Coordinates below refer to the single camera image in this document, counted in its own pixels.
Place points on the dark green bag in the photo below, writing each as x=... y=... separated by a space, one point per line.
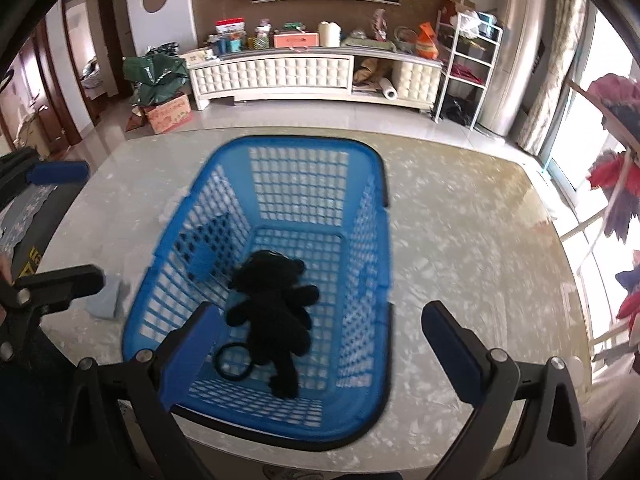
x=152 y=72

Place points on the white tufted TV cabinet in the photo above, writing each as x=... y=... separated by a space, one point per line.
x=270 y=75

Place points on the brown wooden door frame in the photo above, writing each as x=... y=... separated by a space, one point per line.
x=50 y=75

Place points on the grey standing air conditioner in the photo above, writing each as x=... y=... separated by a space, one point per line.
x=515 y=50

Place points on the white paper roll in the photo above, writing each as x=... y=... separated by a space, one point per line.
x=388 y=90

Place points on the patterned beige curtain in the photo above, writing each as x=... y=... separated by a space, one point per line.
x=555 y=70

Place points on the white plastic bag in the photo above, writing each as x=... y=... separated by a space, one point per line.
x=469 y=21

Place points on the dark chair with yellow print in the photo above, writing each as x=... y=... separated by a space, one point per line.
x=55 y=220

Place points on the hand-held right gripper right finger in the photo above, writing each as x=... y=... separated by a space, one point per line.
x=450 y=352

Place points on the patterned blue-grey cloth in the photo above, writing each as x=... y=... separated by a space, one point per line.
x=20 y=210

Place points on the light blue cloth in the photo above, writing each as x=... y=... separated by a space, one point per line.
x=106 y=301

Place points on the red and white snack bag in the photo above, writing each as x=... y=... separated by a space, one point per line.
x=230 y=27

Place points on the black plush toy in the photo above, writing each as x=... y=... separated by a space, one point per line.
x=272 y=310

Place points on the white plastic jug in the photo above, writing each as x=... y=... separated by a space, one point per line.
x=330 y=35

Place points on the printed cardboard box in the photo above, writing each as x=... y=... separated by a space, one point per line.
x=170 y=115

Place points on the orange bag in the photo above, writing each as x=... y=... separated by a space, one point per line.
x=428 y=45

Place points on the white metal shelf rack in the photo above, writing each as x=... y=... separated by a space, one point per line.
x=475 y=57

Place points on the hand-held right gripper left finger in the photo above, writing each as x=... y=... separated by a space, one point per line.
x=185 y=355

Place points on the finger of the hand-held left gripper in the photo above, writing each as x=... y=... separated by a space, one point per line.
x=60 y=285
x=57 y=173

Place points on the hanging colourful clothes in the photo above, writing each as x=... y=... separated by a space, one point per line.
x=617 y=175

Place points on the black bag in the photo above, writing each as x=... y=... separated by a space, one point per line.
x=456 y=109

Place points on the blue plastic basket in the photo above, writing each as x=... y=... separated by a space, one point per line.
x=300 y=185

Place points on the pink box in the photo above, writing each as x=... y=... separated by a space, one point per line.
x=296 y=40

